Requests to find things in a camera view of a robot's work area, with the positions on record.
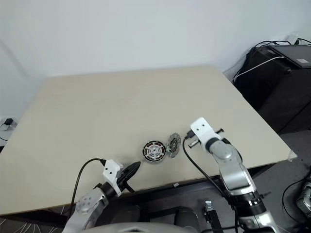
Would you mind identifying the white wall power strip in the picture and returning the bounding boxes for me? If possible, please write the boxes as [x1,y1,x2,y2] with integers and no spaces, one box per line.
[0,116,19,131]

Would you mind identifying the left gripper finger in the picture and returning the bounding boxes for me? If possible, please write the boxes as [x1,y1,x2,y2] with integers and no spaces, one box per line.
[123,164,141,183]
[121,161,142,174]

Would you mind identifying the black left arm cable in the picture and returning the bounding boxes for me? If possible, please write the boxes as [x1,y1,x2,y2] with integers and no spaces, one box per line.
[69,158,107,212]

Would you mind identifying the grey metal machine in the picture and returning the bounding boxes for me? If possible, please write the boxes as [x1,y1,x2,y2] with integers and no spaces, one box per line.
[295,174,311,217]

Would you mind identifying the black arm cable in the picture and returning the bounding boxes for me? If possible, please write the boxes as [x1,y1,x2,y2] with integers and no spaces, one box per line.
[69,158,107,212]
[182,130,237,210]

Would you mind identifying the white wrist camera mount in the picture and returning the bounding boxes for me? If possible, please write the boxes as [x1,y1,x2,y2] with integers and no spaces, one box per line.
[102,159,124,198]
[190,116,222,150]

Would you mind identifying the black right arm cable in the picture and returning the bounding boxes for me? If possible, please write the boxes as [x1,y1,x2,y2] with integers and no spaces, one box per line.
[182,130,237,210]

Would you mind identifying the large black cabinet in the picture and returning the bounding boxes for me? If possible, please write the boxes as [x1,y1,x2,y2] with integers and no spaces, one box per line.
[233,44,311,134]

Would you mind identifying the motor stator copper windings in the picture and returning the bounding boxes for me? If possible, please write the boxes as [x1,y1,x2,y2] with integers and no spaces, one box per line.
[141,141,168,166]

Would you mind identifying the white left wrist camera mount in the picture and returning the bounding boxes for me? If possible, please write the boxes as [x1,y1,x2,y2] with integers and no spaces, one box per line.
[102,159,124,198]

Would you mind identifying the black floor cable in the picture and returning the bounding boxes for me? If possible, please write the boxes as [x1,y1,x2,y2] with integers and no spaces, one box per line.
[282,179,311,227]

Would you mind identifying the white cable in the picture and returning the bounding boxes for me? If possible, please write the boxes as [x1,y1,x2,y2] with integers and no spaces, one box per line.
[232,56,285,83]

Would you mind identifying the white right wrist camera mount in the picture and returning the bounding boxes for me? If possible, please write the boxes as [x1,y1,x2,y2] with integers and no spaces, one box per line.
[190,116,222,150]

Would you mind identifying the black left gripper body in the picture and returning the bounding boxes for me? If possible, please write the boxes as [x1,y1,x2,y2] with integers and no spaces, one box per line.
[116,171,136,194]

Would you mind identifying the black flat device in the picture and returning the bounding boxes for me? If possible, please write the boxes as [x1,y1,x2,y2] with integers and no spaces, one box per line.
[269,44,311,69]

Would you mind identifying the spoked silver motor rotor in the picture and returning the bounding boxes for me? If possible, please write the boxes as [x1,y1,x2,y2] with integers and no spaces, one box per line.
[145,145,164,162]

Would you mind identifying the black cable bundle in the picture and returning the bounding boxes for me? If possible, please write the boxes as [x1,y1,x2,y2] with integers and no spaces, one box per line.
[252,38,311,50]

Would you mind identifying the clear table corner guard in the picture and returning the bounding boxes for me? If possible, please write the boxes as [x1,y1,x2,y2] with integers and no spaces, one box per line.
[286,150,298,163]

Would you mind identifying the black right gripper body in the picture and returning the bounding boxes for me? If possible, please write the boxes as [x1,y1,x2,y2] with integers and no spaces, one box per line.
[189,127,225,149]

